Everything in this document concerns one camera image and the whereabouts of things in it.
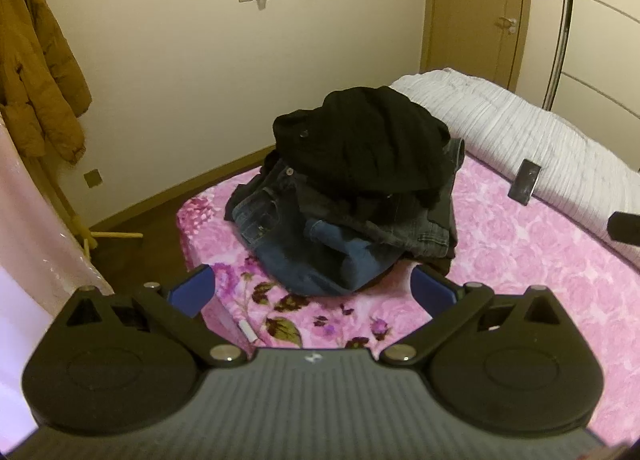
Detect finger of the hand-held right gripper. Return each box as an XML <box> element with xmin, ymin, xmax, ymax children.
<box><xmin>607</xmin><ymin>210</ymin><xmax>640</xmax><ymax>244</ymax></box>

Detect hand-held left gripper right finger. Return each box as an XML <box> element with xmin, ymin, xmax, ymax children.
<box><xmin>380</xmin><ymin>265</ymin><xmax>567</xmax><ymax>368</ymax></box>

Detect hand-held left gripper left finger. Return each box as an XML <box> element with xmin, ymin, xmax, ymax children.
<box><xmin>65</xmin><ymin>264</ymin><xmax>247</xmax><ymax>368</ymax></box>

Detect black pants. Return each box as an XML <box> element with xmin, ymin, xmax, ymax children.
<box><xmin>272</xmin><ymin>85</ymin><xmax>453</xmax><ymax>208</ymax></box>

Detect pink floral blanket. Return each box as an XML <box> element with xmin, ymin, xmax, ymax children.
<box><xmin>175</xmin><ymin>153</ymin><xmax>640</xmax><ymax>446</ymax></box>

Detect white ribbed quilt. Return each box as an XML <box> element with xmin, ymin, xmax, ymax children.
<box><xmin>389</xmin><ymin>68</ymin><xmax>640</xmax><ymax>268</ymax></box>

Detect black phone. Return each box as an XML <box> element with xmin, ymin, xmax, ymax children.
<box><xmin>507</xmin><ymin>159</ymin><xmax>543</xmax><ymax>206</ymax></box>

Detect dark blue jeans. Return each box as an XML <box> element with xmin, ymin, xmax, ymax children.
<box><xmin>224</xmin><ymin>160</ymin><xmax>401</xmax><ymax>297</ymax></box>

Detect wooden coat rack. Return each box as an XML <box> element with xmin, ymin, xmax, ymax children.
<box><xmin>25</xmin><ymin>150</ymin><xmax>143</xmax><ymax>261</ymax></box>

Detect cream panelled wardrobe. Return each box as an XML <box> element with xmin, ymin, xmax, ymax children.
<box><xmin>542</xmin><ymin>0</ymin><xmax>640</xmax><ymax>121</ymax></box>

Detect wooden door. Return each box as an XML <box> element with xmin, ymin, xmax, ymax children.
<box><xmin>420</xmin><ymin>0</ymin><xmax>535</xmax><ymax>91</ymax></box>

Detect brown padded coat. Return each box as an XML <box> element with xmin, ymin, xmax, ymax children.
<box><xmin>0</xmin><ymin>0</ymin><xmax>93</xmax><ymax>165</ymax></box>

